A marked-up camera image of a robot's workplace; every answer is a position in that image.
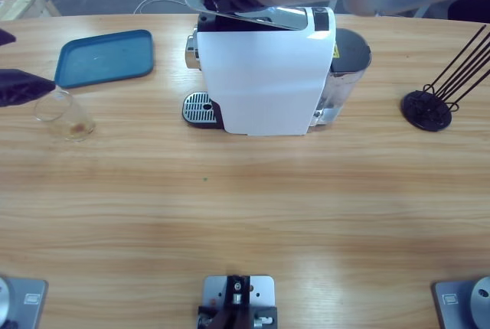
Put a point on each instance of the silver coffee machine lever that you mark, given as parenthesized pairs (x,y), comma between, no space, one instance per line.
(283,17)

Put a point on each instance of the blue plastic tray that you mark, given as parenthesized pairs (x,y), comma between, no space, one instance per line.
(103,57)

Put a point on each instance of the clear drinking glass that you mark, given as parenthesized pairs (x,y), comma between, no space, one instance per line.
(65,122)

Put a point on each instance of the black office chair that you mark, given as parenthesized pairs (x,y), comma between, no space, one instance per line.
(471,9)

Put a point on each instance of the metal grille drip tray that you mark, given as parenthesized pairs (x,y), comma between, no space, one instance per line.
(197,107)

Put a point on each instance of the white capsule coffee machine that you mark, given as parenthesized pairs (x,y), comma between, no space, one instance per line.
(264,76)

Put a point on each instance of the coffee machine water tank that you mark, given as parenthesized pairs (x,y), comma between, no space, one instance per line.
(346,76)

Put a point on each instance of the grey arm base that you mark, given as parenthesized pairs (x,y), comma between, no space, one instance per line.
(23,306)
(459,306)

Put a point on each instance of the light wooden crate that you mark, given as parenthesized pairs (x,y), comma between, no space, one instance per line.
(23,4)

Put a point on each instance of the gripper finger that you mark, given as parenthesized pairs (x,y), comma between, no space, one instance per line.
(23,86)
(7,38)

